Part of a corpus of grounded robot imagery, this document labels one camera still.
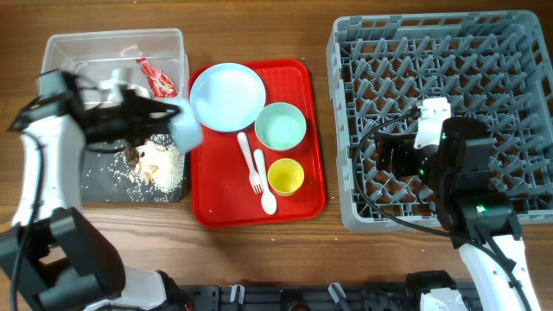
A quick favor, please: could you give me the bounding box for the red snack wrapper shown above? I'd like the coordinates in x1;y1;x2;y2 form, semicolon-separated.
136;58;179;98

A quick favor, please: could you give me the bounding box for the food scraps and rice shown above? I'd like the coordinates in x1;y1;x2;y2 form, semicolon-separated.
84;133;186;203

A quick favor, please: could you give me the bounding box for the light blue bowl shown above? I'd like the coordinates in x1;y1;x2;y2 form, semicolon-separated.
165;98;203;153

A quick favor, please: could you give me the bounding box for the yellow plastic cup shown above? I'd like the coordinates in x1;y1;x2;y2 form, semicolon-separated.
268;158;305;197

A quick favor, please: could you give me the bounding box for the mint green bowl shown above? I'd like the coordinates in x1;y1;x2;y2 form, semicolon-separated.
254;102;307;151

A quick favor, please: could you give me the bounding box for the light blue plate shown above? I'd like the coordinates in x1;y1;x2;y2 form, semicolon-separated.
189;63;267;132

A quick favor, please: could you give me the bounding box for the white napkin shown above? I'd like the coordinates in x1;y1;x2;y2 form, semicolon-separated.
129;84;150;98

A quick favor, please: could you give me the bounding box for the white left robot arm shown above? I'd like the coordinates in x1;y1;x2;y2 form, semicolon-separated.
1;69;202;310

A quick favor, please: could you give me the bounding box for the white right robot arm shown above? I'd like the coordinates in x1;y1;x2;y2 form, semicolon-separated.
374;117;540;310

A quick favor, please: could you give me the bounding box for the black food waste tray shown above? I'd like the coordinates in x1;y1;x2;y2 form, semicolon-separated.
60;123;188;205

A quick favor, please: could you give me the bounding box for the grey dishwasher rack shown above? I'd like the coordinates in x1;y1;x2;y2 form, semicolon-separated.
326;10;552;232

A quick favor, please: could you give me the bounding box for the clear plastic bin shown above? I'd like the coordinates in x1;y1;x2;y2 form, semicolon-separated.
41;29;188;114

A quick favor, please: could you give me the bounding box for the white plastic spoon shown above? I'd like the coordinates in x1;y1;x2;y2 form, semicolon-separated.
253;149;277;215

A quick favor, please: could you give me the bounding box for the red serving tray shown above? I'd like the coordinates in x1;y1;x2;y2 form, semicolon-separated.
190;59;326;228

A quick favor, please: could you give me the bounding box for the white plastic fork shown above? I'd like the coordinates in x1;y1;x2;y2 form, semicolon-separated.
237;132;263;194

